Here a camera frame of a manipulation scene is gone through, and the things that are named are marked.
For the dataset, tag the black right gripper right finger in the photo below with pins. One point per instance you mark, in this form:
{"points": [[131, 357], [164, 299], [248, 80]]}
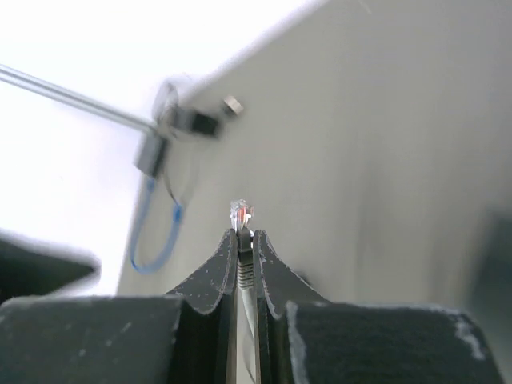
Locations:
{"points": [[301, 337]]}

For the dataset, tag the black left power adapter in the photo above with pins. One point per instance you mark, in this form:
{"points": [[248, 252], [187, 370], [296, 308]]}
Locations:
{"points": [[193, 121]]}

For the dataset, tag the aluminium left corner post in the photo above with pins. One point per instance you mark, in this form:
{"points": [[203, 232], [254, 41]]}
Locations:
{"points": [[73, 99]]}

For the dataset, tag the black left network switch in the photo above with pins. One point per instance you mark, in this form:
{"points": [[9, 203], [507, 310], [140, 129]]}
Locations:
{"points": [[151, 154]]}

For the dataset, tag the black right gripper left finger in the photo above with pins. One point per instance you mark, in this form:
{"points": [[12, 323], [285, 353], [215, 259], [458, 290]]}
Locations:
{"points": [[187, 335]]}

